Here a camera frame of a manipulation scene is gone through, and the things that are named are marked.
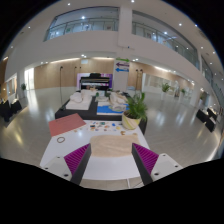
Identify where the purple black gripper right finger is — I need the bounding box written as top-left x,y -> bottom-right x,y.
132,143 -> 159,185

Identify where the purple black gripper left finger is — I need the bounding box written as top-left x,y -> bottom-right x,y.
64,144 -> 91,185

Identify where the beige towel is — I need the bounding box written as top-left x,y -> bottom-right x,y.
90,134 -> 140,157

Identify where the small colourful items cluster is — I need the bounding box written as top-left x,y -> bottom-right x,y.
87,121 -> 124,134

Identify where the red paper sheet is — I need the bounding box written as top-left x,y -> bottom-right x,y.
49,113 -> 86,136

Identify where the black low platform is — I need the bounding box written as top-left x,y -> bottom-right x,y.
54,94 -> 148,135

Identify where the potted green plant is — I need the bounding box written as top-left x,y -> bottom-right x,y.
122,92 -> 147,130

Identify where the white cushion stack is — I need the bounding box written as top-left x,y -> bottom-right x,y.
66,92 -> 92,110

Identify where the blue mat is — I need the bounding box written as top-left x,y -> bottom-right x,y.
97,104 -> 129,115

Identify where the black piano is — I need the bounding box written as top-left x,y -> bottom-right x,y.
80,73 -> 110,90

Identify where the direction sign pillar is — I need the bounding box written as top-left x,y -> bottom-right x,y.
113,58 -> 130,92

